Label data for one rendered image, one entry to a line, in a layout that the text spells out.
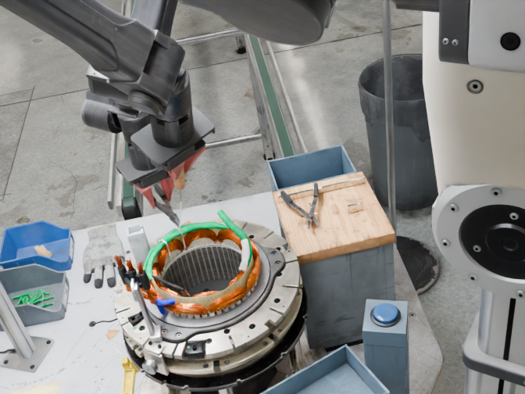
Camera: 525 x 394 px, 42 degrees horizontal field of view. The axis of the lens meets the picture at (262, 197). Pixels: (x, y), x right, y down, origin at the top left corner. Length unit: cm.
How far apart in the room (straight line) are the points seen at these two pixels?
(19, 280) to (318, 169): 77
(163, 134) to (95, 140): 291
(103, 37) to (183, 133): 22
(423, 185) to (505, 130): 228
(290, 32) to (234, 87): 354
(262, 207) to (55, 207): 177
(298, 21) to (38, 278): 140
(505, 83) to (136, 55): 40
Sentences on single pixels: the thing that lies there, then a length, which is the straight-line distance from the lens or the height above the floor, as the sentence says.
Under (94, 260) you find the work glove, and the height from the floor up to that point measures 80.
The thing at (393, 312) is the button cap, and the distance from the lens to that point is 115.
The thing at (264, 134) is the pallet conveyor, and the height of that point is 15.
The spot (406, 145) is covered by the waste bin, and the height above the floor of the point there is 35.
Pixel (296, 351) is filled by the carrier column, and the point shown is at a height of 88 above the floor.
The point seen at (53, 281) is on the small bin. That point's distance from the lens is 176.
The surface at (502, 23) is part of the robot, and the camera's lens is 36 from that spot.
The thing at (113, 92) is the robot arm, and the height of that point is 151.
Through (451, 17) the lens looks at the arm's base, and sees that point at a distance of 37.
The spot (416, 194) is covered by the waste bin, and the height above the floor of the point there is 9.
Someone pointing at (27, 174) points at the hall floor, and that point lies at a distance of 373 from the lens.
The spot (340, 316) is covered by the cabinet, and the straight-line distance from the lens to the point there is 137.
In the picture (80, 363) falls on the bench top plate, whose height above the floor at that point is 78.
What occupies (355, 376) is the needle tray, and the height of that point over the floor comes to 103.
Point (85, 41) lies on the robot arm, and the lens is 73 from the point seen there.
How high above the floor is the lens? 190
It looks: 38 degrees down
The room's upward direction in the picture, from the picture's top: 10 degrees counter-clockwise
